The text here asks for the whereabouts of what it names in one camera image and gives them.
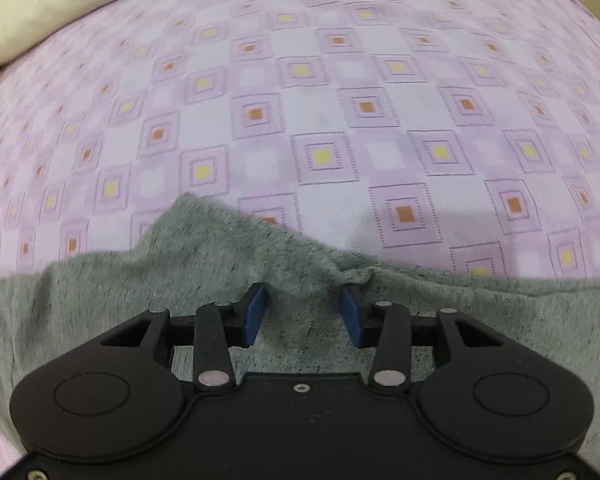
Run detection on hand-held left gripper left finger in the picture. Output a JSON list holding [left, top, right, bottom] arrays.
[[100, 282, 270, 394]]

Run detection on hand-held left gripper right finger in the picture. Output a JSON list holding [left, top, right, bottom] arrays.
[[340, 284, 502, 394]]

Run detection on cream duvet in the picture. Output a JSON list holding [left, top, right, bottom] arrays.
[[0, 0, 587, 72]]

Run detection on pink checkered bed sheet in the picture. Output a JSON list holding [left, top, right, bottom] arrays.
[[0, 0, 600, 480]]

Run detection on grey pants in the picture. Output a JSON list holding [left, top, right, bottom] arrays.
[[0, 192, 600, 477]]

